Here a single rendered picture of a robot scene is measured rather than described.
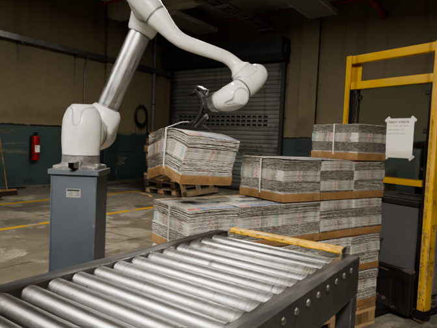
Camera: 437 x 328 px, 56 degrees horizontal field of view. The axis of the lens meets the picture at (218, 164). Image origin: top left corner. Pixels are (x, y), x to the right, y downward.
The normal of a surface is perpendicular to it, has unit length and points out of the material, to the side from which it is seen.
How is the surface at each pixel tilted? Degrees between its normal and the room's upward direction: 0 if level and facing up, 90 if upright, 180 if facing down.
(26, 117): 90
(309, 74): 90
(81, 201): 90
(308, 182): 90
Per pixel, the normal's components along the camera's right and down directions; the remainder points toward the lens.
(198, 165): 0.55, 0.26
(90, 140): 0.66, 0.07
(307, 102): -0.57, 0.02
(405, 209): -0.83, -0.01
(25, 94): 0.82, 0.07
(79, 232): 0.04, 0.05
